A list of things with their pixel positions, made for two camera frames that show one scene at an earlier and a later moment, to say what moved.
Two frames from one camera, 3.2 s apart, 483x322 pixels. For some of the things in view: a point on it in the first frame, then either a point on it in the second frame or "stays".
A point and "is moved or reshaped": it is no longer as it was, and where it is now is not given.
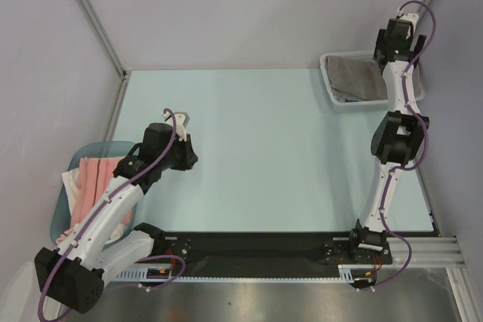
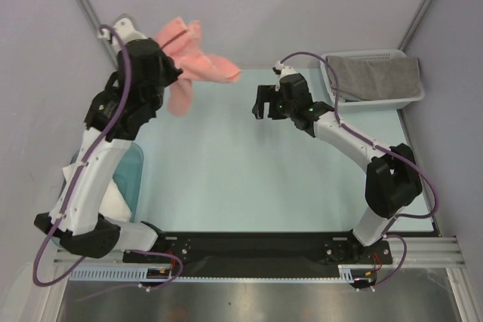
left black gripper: (189, 157) → (173, 72)
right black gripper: (379, 48) → (272, 96)
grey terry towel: (358, 78) stays
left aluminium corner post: (93, 17) stays
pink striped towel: (94, 174) is moved or reshaped
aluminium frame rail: (426, 252) stays
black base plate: (259, 255) stays
